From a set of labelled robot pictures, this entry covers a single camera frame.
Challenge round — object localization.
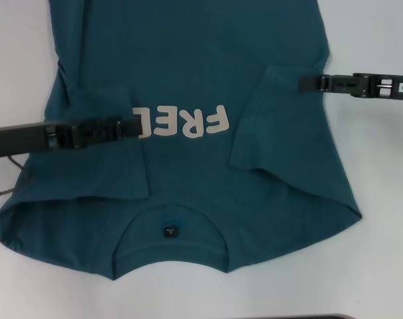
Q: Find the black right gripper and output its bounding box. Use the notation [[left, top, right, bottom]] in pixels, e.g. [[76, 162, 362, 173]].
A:
[[299, 72, 403, 100]]

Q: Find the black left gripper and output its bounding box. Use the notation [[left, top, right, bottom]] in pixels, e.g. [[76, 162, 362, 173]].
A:
[[0, 114, 144, 159]]

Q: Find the teal t-shirt with cream lettering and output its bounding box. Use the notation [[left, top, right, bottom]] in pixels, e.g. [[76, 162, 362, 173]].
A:
[[0, 0, 363, 280]]

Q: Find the dark flat edge object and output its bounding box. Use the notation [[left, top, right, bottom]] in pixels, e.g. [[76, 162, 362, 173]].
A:
[[277, 314, 352, 319]]

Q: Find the grey left gripper cable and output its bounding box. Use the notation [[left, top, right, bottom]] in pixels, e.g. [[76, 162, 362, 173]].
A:
[[0, 155, 31, 200]]

